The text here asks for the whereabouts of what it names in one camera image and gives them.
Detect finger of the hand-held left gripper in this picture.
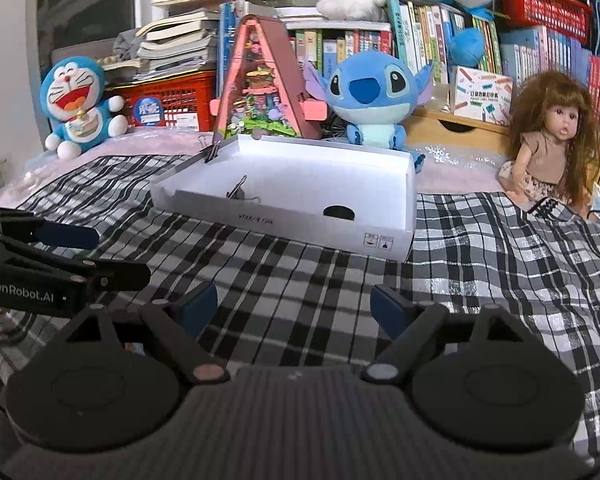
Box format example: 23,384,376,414
0,205,101,252
0,236,152,294

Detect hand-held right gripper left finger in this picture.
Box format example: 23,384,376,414
62,282,231,386

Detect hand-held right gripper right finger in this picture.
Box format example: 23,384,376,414
361,284,523,385

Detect white cardboard box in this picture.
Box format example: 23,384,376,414
150,134,416,262

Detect black white plaid blanket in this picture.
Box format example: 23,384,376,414
0,152,600,467

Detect black binder clip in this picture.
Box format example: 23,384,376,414
224,176,263,205
197,135,224,165

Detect blue robot cat plush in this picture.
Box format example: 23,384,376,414
40,55,129,160

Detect red plastic crate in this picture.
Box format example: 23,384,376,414
105,72,219,133

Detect wooden drawer box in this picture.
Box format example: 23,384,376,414
405,107,513,154

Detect grey cloth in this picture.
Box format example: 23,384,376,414
112,27,148,61

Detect blue alien plush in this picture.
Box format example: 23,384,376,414
302,52,437,173

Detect stack of worn books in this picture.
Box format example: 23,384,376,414
132,0,222,81

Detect window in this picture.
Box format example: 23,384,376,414
27,0,326,96

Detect pink triangular toy house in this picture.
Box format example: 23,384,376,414
210,14,328,142

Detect white colourful printed carton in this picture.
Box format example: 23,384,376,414
450,66,514,126

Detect brown-haired doll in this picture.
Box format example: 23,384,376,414
497,71,600,221

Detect row of small shelved books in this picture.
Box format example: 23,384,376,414
285,27,396,79

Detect row of green-spined books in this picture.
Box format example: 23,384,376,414
385,0,503,86

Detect row of blue-red books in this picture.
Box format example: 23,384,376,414
500,25,600,126

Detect red plastic basket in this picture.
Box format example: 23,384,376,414
497,0,594,44

